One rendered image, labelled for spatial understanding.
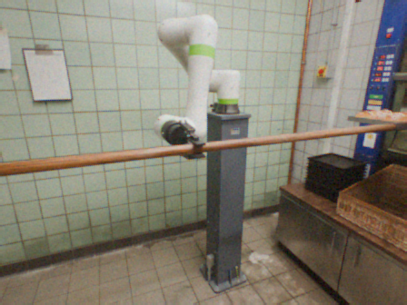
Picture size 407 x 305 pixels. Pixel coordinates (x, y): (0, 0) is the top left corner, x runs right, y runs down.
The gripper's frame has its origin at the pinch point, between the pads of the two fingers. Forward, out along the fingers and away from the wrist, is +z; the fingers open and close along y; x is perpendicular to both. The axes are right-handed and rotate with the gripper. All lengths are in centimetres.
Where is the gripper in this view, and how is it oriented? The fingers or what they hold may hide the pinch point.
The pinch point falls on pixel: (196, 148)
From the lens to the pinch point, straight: 73.1
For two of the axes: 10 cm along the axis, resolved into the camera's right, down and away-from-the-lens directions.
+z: 3.8, 2.8, -8.8
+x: -9.2, 1.1, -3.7
